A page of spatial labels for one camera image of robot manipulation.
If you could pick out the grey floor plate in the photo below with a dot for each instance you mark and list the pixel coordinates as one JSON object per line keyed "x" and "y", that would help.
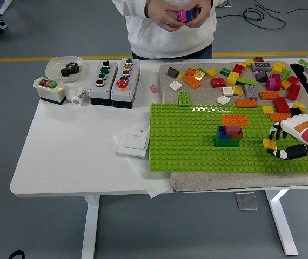
{"x": 247, "y": 202}

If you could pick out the white wall switch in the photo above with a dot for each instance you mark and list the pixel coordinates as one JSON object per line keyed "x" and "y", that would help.
{"x": 132, "y": 144}

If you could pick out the green small toy brick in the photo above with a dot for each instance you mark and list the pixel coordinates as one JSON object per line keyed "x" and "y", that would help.
{"x": 225, "y": 72}
{"x": 202, "y": 70}

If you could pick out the green square toy brick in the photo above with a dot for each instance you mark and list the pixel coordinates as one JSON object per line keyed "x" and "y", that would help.
{"x": 286, "y": 74}

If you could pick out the yellow tall toy brick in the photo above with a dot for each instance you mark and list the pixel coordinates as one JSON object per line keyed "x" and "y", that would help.
{"x": 232, "y": 77}

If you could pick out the pink flat toy brick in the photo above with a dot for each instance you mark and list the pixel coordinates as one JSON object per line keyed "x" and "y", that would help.
{"x": 233, "y": 128}

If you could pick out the cream switch box red green buttons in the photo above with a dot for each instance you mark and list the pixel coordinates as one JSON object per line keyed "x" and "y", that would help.
{"x": 48, "y": 93}

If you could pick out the green small flat brick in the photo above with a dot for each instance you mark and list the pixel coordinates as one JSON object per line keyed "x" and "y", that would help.
{"x": 303, "y": 61}

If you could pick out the person's right hand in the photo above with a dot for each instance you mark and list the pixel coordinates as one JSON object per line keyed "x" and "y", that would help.
{"x": 160, "y": 13}

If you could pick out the brown small toy brick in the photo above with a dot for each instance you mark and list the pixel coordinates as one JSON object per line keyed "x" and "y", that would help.
{"x": 258, "y": 59}

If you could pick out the green large toy brick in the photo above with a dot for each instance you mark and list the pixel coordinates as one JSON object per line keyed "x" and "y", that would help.
{"x": 227, "y": 143}

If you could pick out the yellow printed toy brick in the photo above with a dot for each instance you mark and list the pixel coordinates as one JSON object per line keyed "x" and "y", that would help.
{"x": 199, "y": 75}

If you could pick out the grey button box black knob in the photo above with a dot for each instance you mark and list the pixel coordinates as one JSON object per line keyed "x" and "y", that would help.
{"x": 100, "y": 91}

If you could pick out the small pink toy brick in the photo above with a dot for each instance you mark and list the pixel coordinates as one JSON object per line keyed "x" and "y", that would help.
{"x": 256, "y": 73}
{"x": 154, "y": 88}

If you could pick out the red flat toy brick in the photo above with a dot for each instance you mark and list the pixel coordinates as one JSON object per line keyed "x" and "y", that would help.
{"x": 293, "y": 79}

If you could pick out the orange square toy brick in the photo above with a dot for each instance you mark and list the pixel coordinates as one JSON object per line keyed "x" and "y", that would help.
{"x": 190, "y": 71}

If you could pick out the green six-stud toy brick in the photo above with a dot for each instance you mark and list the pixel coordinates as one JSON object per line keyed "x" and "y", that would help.
{"x": 183, "y": 98}

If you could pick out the green studded baseplate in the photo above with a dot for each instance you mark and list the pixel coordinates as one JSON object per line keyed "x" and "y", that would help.
{"x": 186, "y": 151}

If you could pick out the grey six-stud toy brick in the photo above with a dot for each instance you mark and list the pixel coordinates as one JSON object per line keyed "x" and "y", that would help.
{"x": 251, "y": 91}

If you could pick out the magenta large toy brick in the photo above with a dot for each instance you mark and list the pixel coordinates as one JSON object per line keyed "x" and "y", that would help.
{"x": 273, "y": 83}

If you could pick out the grey-brown mat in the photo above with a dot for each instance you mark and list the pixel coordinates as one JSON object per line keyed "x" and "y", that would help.
{"x": 205, "y": 94}

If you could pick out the person's left hand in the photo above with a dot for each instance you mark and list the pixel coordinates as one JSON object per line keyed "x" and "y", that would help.
{"x": 204, "y": 13}

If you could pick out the yellow large toy brick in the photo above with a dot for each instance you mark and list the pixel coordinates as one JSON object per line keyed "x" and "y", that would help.
{"x": 277, "y": 67}

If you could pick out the blue square toy brick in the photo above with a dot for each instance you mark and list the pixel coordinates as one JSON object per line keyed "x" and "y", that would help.
{"x": 188, "y": 15}

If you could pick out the white square toy brick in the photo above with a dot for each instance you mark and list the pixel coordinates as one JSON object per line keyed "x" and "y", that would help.
{"x": 223, "y": 99}
{"x": 175, "y": 85}
{"x": 227, "y": 91}

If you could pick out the person's right forearm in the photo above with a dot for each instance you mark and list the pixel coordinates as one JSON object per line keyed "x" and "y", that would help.
{"x": 132, "y": 6}

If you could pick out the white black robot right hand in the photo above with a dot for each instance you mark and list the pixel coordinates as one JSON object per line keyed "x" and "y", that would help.
{"x": 305, "y": 132}

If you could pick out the dark grey slope brick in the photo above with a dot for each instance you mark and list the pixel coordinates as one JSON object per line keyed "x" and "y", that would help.
{"x": 262, "y": 77}

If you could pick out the person's left forearm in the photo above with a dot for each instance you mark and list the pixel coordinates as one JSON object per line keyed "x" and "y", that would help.
{"x": 216, "y": 2}

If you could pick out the orange long toy brick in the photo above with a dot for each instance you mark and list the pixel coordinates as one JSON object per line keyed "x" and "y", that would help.
{"x": 246, "y": 102}
{"x": 268, "y": 95}
{"x": 191, "y": 81}
{"x": 235, "y": 120}
{"x": 278, "y": 116}

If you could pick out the white pipe tee fitting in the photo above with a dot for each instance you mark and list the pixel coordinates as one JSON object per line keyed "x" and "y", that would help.
{"x": 77, "y": 97}

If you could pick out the grey long toy brick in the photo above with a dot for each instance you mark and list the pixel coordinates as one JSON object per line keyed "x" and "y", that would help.
{"x": 262, "y": 66}

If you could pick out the yellow floor tape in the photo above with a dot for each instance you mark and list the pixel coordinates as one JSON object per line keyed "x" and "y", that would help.
{"x": 102, "y": 57}

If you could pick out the magenta square toy brick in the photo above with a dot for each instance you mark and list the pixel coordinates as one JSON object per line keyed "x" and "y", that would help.
{"x": 181, "y": 16}

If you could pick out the red square toy brick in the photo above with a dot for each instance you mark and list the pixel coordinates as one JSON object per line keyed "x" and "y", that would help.
{"x": 218, "y": 82}
{"x": 239, "y": 68}

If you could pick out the white plastic bowl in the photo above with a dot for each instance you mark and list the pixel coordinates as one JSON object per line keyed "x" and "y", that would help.
{"x": 54, "y": 67}

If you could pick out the black toy brick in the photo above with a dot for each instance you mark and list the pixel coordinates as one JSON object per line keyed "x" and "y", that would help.
{"x": 295, "y": 111}

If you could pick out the green flat plate brick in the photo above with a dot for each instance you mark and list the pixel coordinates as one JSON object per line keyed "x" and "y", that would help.
{"x": 246, "y": 81}

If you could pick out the black metal gears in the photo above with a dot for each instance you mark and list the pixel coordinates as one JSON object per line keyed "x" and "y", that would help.
{"x": 69, "y": 70}

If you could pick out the grey button box emergency stop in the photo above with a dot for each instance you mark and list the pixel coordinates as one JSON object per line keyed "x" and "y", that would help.
{"x": 121, "y": 95}

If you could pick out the dark grey toy brick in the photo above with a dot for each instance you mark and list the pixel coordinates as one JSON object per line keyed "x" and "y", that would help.
{"x": 173, "y": 72}

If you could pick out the red long toy brick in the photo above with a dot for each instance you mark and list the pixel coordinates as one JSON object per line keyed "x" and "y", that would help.
{"x": 281, "y": 104}
{"x": 293, "y": 92}

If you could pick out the white paper sheet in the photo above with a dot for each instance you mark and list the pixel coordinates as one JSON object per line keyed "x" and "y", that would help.
{"x": 154, "y": 186}

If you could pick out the yellow square toy brick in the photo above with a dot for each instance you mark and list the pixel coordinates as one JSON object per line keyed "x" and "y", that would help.
{"x": 211, "y": 72}
{"x": 249, "y": 62}
{"x": 237, "y": 90}
{"x": 268, "y": 109}
{"x": 285, "y": 84}
{"x": 269, "y": 143}

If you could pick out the white table leg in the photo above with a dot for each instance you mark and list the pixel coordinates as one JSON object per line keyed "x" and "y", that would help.
{"x": 281, "y": 224}
{"x": 90, "y": 229}

